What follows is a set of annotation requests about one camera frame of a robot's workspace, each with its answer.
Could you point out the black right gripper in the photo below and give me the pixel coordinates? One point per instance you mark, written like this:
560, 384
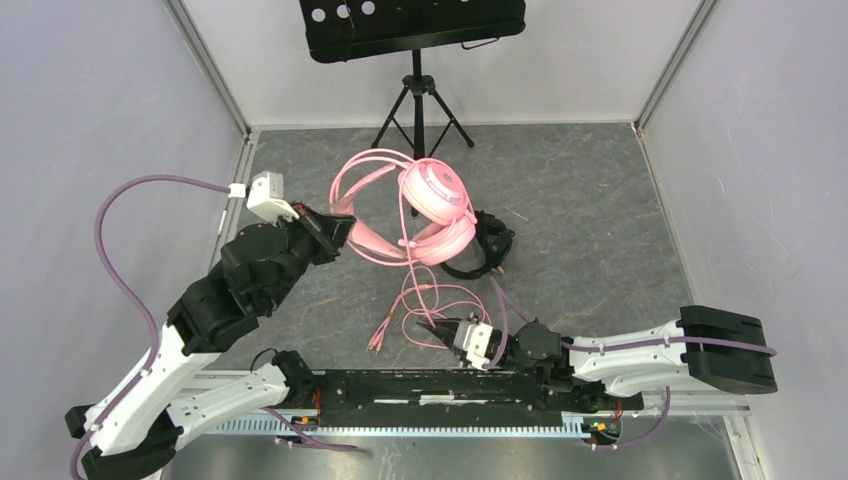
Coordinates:
443, 327

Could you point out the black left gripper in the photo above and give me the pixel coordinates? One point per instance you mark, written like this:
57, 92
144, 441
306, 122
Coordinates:
329, 231

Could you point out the black headphones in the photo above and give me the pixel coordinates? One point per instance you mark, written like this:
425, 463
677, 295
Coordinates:
495, 240

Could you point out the pink headphones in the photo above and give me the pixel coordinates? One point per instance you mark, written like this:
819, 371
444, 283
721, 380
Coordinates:
429, 186

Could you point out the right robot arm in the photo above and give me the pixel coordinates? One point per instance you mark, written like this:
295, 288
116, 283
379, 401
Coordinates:
724, 350

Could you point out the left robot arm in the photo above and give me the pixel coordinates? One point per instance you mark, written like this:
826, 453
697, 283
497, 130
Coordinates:
138, 428

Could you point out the black music stand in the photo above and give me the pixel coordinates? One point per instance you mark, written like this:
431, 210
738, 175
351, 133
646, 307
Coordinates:
340, 31

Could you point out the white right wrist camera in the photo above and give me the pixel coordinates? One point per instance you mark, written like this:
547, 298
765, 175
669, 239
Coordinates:
472, 340

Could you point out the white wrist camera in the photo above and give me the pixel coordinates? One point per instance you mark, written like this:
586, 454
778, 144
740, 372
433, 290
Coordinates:
264, 197
472, 340

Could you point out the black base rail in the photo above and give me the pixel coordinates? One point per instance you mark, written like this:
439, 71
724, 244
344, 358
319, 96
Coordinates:
445, 398

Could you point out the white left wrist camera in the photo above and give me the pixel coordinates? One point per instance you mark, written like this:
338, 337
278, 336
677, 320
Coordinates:
264, 197

